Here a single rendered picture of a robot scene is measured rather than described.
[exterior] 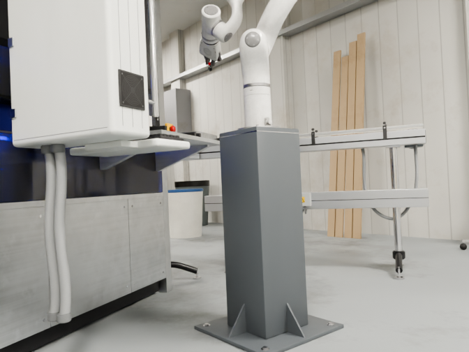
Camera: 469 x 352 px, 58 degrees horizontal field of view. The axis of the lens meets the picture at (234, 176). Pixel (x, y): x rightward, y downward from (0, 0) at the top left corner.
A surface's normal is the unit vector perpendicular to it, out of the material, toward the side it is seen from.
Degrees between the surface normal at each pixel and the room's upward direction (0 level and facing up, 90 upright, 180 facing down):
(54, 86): 90
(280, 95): 90
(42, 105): 90
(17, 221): 90
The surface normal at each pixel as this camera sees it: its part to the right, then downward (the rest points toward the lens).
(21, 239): 0.93, -0.05
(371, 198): -0.37, 0.00
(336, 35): -0.78, 0.02
